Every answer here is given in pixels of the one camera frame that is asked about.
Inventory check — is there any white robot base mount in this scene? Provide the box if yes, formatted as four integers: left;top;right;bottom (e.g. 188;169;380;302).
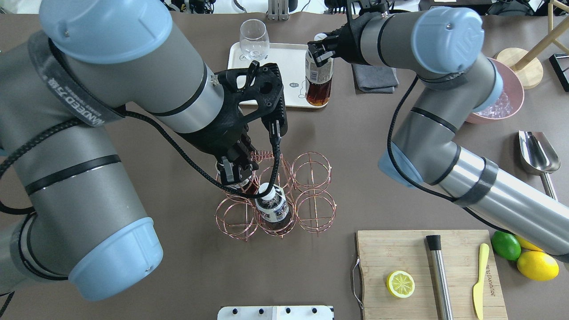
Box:
217;304;335;320

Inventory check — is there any yellow plastic knife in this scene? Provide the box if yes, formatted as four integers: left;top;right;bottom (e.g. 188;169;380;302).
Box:
472;243;489;320

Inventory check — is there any clear wine glass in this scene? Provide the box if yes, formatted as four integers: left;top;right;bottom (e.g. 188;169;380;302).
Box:
240;19;270;61

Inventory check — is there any yellow lemon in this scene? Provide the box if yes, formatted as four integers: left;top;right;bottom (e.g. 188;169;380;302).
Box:
514;235;543;252
517;251;560;281

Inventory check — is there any copper wire bottle basket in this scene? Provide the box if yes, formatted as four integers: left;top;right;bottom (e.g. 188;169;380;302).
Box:
215;152;336;241

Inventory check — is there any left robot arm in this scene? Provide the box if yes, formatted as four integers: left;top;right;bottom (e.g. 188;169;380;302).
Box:
1;0;251;300

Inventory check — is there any pink bowl with ice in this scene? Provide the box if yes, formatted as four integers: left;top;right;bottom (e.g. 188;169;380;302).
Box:
466;58;525;124

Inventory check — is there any grey folded cloth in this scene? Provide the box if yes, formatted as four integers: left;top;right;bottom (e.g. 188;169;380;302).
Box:
352;64;400;94

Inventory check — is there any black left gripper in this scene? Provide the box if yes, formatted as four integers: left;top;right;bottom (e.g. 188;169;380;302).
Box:
179;126;259;185

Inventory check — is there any green lime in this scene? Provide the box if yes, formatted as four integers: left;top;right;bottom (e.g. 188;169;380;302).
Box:
490;231;521;261

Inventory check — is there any round wooden stand base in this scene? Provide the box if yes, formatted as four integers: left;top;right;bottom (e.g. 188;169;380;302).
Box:
494;0;569;90

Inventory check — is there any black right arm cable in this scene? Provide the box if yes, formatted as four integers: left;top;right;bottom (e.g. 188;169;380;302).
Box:
386;75;516;223

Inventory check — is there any cream rabbit tray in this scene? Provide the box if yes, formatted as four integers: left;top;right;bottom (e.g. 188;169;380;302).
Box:
226;43;325;108

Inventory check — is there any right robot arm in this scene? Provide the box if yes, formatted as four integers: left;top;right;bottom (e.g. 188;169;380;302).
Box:
308;7;569;263

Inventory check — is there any half lemon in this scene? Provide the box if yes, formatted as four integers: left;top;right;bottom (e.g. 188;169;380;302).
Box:
386;271;415;298

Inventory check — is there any steel ice scoop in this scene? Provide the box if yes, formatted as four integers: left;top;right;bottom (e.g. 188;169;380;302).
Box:
518;130;561;201

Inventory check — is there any tea bottle white cap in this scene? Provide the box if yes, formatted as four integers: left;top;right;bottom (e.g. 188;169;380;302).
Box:
215;162;258;195
254;183;294;232
305;51;334;108

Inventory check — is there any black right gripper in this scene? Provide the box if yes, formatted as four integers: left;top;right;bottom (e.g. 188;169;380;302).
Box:
308;13;369;67

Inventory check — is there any steel muddler black tip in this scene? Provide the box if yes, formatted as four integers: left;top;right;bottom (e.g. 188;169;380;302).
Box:
425;235;454;320

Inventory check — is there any bamboo cutting board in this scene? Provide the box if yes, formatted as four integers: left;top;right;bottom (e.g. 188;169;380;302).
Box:
356;230;490;320

